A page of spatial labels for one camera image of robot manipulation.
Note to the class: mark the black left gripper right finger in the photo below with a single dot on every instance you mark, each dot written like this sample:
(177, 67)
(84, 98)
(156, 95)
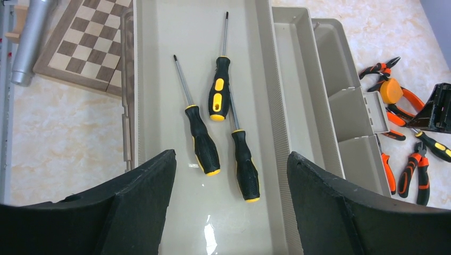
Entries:
(335, 216)

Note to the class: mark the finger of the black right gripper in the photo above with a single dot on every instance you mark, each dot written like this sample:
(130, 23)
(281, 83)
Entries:
(435, 115)

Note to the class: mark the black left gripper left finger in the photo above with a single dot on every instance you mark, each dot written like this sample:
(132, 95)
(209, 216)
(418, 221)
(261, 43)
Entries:
(125, 215)

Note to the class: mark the orange tape measure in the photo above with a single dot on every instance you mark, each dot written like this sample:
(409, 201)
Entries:
(390, 91)

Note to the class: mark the black yellow small screwdriver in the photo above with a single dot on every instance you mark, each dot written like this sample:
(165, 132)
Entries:
(219, 94)

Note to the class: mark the translucent beige tool box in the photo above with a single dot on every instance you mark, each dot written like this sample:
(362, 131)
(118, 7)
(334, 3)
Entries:
(282, 103)

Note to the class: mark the black yellow large screwdriver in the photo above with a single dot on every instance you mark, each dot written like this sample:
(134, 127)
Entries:
(437, 148)

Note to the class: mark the orange diagonal cutting pliers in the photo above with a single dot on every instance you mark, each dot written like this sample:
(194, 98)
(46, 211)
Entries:
(408, 107)

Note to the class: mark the large orange combination pliers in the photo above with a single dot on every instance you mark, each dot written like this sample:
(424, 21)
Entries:
(395, 120)

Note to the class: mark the orange black end pliers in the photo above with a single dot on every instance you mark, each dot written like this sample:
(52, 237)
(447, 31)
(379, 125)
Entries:
(417, 161)

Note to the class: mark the small orange needle-nose pliers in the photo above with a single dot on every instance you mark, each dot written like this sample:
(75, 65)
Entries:
(389, 174)

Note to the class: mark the orange long-nose pliers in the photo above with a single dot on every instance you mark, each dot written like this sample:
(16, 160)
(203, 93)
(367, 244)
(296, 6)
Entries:
(383, 70)

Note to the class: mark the black yellow long screwdriver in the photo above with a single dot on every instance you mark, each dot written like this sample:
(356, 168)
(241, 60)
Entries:
(246, 171)

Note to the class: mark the black yellow medium screwdriver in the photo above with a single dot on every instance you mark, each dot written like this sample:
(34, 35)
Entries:
(205, 149)

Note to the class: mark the wooden chessboard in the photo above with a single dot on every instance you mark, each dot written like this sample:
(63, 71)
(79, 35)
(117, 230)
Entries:
(85, 46)

